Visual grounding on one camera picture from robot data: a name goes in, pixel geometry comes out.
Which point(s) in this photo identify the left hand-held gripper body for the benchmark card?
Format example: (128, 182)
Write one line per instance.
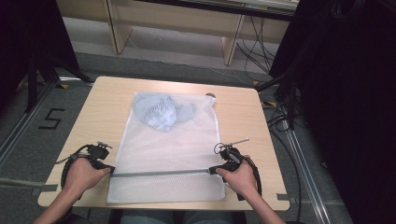
(98, 151)

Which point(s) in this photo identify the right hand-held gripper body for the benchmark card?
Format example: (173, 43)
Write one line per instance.
(232, 157)

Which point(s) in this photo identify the white mesh laundry bag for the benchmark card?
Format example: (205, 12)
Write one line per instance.
(169, 155)

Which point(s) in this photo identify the person's right hand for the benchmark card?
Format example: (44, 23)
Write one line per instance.
(241, 182)

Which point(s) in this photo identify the person's left hand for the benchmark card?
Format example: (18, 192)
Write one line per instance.
(81, 177)

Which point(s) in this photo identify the grey tape strip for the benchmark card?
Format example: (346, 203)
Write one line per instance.
(285, 197)
(46, 188)

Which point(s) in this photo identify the light blue printed garment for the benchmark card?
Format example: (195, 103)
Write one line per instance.
(162, 112)

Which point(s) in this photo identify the black metal stand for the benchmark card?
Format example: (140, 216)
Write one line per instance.
(32, 84)
(289, 99)

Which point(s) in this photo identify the black curtain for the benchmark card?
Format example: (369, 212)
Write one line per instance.
(348, 109)
(28, 43)

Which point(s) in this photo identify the light wooden shelf unit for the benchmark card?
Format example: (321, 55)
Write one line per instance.
(174, 21)

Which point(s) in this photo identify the aluminium floor rail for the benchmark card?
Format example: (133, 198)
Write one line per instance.
(21, 124)
(306, 174)

